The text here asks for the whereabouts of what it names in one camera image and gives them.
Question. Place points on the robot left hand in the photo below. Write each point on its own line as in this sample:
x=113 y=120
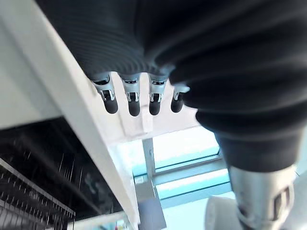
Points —
x=192 y=36

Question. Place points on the grey cup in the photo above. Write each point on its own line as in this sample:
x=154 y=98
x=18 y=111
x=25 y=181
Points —
x=217 y=215

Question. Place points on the black built-in dishwasher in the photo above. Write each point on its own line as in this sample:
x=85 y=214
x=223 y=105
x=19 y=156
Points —
x=60 y=153

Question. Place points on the window with grey frame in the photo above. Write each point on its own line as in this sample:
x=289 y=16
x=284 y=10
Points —
x=187 y=148

